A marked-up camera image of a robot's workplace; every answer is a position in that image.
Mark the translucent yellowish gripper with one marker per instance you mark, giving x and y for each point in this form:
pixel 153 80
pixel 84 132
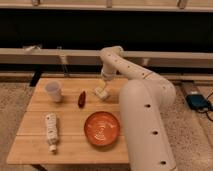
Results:
pixel 103 85

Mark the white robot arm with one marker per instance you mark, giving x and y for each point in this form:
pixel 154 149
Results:
pixel 141 99

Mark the white soap bar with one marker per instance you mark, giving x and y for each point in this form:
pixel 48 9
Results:
pixel 100 93

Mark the red chili pepper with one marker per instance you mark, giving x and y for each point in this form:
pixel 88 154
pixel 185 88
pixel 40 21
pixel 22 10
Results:
pixel 81 99

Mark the orange bowl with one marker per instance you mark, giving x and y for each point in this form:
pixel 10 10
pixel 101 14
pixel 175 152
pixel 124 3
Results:
pixel 101 128

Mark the white plastic cup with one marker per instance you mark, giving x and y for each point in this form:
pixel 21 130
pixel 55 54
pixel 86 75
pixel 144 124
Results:
pixel 53 89

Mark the wooden table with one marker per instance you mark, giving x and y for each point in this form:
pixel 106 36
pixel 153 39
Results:
pixel 30 145

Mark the white squeeze bottle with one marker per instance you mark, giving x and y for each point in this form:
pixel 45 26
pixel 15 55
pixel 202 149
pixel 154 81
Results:
pixel 51 131

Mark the blue device on floor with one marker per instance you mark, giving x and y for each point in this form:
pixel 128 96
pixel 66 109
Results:
pixel 197 102

